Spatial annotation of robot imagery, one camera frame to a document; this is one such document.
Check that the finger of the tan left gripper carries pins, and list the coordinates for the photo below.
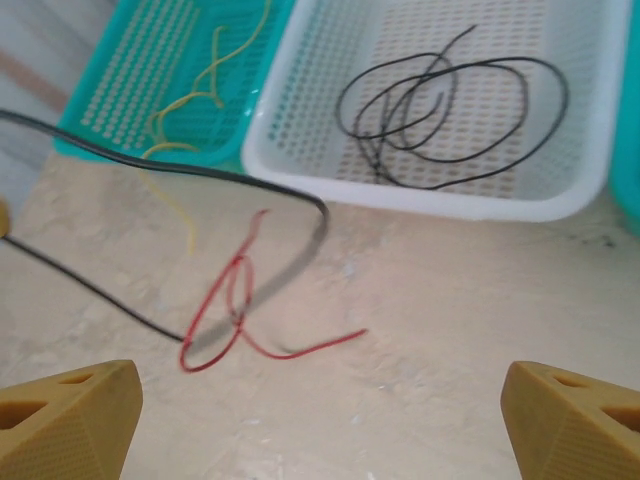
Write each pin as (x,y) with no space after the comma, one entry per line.
(3,217)

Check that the white plastic mesh basket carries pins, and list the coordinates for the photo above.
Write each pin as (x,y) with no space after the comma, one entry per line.
(500,205)

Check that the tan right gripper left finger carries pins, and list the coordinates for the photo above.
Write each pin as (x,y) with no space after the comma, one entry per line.
(60,430)

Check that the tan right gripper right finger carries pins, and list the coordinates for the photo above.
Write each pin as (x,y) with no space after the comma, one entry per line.
(580,430)

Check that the translucent corrugated side panel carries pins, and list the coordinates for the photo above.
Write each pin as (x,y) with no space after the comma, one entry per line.
(30,50)

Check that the teal plastic mesh basket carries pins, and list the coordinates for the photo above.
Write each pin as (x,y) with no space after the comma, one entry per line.
(125,75)
(627,125)

